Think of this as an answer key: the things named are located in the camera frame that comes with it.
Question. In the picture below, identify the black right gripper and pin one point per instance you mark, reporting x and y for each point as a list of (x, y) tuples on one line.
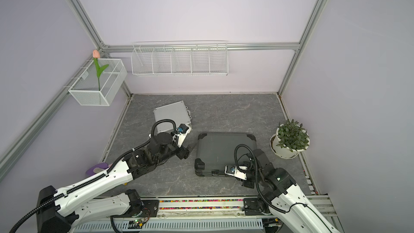
[(247, 184)]

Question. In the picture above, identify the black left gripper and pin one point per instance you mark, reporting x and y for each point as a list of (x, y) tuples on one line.
[(184, 152)]

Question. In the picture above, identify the dark grey poker case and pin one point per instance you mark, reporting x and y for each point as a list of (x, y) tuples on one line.
[(215, 151)]

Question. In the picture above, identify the silver aluminium poker case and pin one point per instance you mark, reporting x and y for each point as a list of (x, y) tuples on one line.
[(178, 112)]

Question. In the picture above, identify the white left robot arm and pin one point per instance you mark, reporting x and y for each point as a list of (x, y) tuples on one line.
[(61, 210)]

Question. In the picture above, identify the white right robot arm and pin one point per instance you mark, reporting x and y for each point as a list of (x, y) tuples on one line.
[(280, 193)]

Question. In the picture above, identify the white plant pot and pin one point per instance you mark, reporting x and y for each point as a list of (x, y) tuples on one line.
[(284, 152)]

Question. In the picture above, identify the green potted plant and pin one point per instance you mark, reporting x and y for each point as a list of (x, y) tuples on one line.
[(292, 136)]

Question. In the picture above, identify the pink purple toy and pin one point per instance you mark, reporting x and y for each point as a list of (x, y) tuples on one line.
[(97, 169)]

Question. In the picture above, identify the pink artificial tulip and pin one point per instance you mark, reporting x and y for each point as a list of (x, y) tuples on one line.
[(99, 69)]

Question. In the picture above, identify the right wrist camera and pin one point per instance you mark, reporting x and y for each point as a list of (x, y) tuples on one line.
[(239, 173)]

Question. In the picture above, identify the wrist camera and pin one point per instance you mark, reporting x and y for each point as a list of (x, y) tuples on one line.
[(239, 173), (181, 133)]

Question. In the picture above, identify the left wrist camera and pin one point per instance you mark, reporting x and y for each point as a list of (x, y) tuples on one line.
[(181, 133)]

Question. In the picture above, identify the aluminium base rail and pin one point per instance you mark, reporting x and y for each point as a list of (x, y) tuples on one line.
[(206, 214)]

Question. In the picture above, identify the white wire wall shelf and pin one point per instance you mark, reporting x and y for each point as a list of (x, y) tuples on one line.
[(151, 62)]

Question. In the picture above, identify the aluminium horizontal frame bar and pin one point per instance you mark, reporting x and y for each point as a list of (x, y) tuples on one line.
[(200, 45)]

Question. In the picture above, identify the white mesh wall basket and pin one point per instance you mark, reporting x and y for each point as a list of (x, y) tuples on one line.
[(85, 89)]

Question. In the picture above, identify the aluminium frame corner post left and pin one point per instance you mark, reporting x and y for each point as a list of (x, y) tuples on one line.
[(86, 23)]

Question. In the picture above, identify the aluminium frame corner post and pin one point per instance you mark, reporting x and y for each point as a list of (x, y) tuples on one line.
[(86, 23), (313, 19)]

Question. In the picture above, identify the aluminium left side frame bar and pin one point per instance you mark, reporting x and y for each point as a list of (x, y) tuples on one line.
[(15, 151)]

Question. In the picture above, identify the aluminium frame corner post right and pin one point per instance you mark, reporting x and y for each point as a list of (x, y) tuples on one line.
[(313, 19)]

